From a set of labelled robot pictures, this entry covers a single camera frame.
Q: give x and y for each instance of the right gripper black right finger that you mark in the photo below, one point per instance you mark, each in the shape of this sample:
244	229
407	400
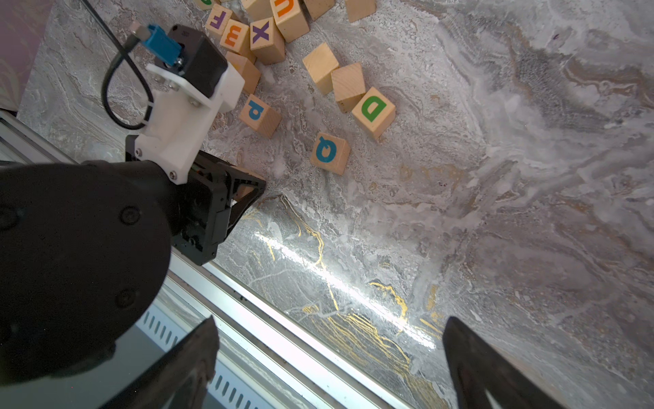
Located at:
479	373

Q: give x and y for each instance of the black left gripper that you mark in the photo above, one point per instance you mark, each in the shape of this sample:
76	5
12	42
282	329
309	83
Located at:
203	211

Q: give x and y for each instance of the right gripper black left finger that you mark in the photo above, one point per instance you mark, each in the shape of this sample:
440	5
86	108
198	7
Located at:
180	378

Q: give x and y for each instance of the wooden block green D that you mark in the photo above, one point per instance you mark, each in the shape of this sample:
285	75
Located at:
374	113

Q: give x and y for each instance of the wooden block purple R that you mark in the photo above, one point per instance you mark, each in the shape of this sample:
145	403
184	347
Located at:
242	191

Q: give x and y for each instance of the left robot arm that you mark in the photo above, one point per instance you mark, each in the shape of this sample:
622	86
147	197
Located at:
85	249

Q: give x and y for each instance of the wooden block blue P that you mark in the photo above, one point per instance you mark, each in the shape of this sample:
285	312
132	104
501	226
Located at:
260	117

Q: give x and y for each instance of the wooden block blue Q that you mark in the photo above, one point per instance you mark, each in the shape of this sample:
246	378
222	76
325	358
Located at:
330	153

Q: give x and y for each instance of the wooden block yellow I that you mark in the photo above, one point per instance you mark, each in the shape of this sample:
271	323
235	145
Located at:
246	69

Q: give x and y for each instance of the plain wooden block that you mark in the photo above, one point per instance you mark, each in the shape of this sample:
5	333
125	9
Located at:
349	86
321	63

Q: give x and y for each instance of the wooden block purple X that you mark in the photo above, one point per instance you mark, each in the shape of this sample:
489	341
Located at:
267	42

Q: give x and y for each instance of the wooden block orange E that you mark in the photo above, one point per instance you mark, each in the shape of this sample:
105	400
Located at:
236	38

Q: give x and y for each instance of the wooden block purple F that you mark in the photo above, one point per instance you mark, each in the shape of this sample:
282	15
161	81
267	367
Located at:
217	20

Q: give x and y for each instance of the wooden block orange U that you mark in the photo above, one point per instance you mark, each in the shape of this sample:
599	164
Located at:
289	19

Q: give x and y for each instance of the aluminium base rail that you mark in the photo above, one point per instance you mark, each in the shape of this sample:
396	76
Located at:
258	364

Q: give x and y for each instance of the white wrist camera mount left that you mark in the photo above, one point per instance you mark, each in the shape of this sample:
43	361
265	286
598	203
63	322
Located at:
202	83

